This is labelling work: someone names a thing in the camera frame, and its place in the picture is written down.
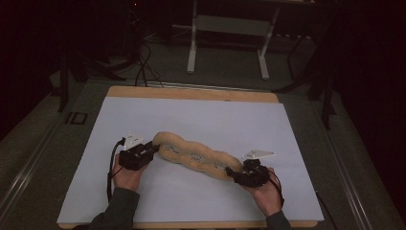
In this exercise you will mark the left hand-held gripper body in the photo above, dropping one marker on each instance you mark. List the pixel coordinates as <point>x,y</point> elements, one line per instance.
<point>135,156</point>

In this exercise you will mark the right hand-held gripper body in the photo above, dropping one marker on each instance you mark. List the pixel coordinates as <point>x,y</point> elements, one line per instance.
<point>252,175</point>

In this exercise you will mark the beige fluffy steering wheel cover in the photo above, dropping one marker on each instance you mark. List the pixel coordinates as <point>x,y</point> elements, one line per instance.
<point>198,156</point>

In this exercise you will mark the person's left hand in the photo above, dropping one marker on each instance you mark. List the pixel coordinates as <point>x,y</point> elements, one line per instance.
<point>127,179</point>

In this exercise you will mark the person's right hand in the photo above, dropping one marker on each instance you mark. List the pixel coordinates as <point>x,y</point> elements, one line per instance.
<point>268,198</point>

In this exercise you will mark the white table mat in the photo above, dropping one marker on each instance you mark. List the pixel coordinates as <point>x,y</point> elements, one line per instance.
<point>198,121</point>

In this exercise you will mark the white metal stand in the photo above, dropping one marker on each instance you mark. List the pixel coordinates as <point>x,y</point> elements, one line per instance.
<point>191,48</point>

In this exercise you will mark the black stand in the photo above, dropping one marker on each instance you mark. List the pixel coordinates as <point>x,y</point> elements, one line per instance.
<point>63,80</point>
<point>327,96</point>

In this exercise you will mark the aluminium rail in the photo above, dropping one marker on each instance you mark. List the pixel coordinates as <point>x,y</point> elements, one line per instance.
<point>348,179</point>
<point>28,163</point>
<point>191,85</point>

